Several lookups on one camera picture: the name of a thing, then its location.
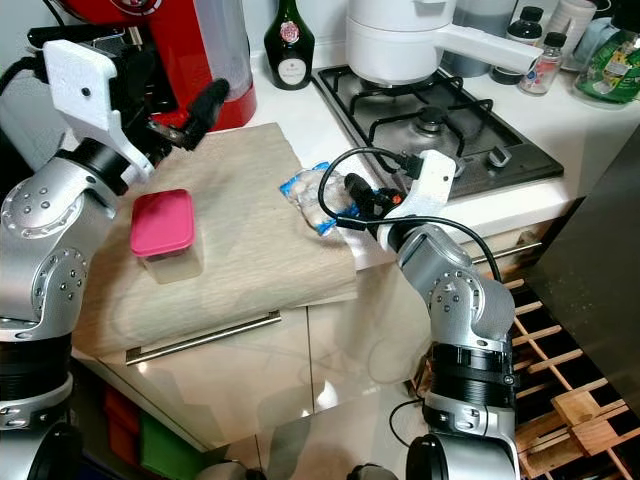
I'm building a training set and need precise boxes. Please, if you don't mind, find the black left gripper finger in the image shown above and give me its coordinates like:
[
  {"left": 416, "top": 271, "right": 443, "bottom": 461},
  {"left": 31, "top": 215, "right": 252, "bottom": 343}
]
[{"left": 182, "top": 80, "right": 229, "bottom": 151}]

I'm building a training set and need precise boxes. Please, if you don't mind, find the clear blue-edged dumpling package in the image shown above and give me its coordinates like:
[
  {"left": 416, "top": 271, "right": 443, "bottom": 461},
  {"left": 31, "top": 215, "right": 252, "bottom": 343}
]
[{"left": 280, "top": 163, "right": 361, "bottom": 236}]

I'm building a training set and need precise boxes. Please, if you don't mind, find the red kitchen appliance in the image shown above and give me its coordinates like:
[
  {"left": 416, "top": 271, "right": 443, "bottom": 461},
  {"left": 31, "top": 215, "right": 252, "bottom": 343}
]
[{"left": 60, "top": 0, "right": 253, "bottom": 133}]

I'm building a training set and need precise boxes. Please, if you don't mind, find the dark green liqueur bottle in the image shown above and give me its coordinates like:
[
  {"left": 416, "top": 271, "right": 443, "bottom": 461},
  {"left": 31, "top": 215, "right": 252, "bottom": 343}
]
[{"left": 264, "top": 0, "right": 316, "bottom": 91}]

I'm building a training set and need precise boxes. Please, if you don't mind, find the pink lidded food container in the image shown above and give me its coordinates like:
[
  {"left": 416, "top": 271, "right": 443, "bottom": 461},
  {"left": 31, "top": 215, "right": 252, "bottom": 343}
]
[{"left": 129, "top": 188, "right": 196, "bottom": 286}]

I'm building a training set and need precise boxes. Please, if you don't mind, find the beige woven cloth mat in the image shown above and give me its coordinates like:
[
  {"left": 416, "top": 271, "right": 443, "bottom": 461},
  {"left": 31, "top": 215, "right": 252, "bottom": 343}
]
[{"left": 72, "top": 122, "right": 361, "bottom": 359}]

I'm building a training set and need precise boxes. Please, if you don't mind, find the small clear spice jar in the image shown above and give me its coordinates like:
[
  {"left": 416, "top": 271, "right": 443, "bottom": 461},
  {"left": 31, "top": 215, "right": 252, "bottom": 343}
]
[{"left": 520, "top": 32, "right": 566, "bottom": 96}]

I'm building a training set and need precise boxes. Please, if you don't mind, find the beige kitchen base cabinet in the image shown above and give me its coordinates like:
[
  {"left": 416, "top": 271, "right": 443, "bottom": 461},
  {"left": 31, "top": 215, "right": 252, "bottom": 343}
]
[{"left": 72, "top": 195, "right": 576, "bottom": 451}]

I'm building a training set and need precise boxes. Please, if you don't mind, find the robot right leg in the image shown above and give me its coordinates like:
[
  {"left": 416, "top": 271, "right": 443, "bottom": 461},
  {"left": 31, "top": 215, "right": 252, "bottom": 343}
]
[{"left": 350, "top": 462, "right": 401, "bottom": 480}]

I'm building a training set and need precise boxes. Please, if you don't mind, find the clear jar green packet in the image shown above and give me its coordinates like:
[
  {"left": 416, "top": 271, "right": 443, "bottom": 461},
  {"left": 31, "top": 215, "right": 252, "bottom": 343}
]
[{"left": 573, "top": 15, "right": 640, "bottom": 106}]

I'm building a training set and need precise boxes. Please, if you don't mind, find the wooden slatted rack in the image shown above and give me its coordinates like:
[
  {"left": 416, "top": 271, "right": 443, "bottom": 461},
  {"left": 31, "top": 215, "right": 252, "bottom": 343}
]
[{"left": 410, "top": 275, "right": 640, "bottom": 480}]

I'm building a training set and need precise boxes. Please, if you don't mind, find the red storage bin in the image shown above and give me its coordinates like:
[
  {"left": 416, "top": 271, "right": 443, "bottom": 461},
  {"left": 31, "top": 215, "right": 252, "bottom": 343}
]
[{"left": 102, "top": 385, "right": 151, "bottom": 453}]

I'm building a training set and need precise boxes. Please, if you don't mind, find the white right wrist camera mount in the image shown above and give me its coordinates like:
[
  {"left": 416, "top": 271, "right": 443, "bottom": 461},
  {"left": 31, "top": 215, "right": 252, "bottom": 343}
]
[{"left": 377, "top": 150, "right": 458, "bottom": 251}]

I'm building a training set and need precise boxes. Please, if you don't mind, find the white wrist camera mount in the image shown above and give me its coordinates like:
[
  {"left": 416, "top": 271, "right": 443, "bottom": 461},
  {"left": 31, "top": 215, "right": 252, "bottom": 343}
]
[
  {"left": 43, "top": 40, "right": 151, "bottom": 188},
  {"left": 377, "top": 150, "right": 458, "bottom": 251}
]

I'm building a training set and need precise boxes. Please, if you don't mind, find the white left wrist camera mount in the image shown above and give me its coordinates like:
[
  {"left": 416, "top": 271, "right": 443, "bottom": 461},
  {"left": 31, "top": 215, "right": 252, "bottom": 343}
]
[{"left": 43, "top": 40, "right": 151, "bottom": 188}]

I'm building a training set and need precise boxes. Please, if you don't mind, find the black appliance lever handle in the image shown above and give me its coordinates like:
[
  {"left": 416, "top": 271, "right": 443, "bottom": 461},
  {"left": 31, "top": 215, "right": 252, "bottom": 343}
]
[{"left": 25, "top": 25, "right": 131, "bottom": 49}]

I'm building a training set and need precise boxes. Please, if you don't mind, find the white pot with handle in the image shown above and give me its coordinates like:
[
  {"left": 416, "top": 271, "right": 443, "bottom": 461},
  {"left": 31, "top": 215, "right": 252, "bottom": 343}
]
[{"left": 345, "top": 0, "right": 558, "bottom": 87}]

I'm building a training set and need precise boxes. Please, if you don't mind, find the long steel drawer handle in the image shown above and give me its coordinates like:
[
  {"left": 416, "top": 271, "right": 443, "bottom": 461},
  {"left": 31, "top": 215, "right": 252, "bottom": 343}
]
[{"left": 125, "top": 310, "right": 283, "bottom": 363}]

